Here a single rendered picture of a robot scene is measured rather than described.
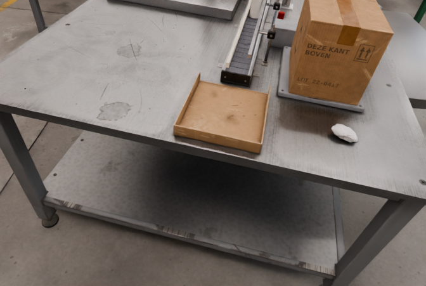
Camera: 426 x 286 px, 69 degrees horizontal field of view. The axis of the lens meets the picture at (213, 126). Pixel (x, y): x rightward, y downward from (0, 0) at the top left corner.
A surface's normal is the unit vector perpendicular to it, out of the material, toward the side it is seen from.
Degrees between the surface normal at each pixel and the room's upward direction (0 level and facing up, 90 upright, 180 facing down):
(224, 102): 0
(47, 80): 0
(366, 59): 90
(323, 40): 90
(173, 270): 0
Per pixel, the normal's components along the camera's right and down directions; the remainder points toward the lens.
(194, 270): 0.08, -0.74
